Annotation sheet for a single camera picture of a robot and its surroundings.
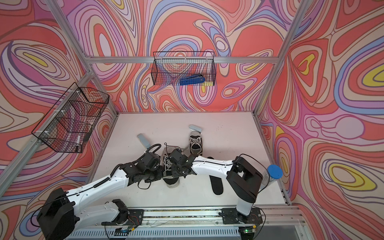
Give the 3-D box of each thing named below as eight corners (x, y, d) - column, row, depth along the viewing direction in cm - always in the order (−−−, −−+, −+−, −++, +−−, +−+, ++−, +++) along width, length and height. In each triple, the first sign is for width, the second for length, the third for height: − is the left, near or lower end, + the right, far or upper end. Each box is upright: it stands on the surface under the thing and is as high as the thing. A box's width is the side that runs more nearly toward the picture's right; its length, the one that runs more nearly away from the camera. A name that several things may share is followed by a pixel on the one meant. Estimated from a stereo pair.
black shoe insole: (210, 194, 82) (211, 193, 80) (209, 176, 88) (209, 175, 87) (223, 194, 82) (223, 193, 80) (220, 176, 88) (221, 175, 87)
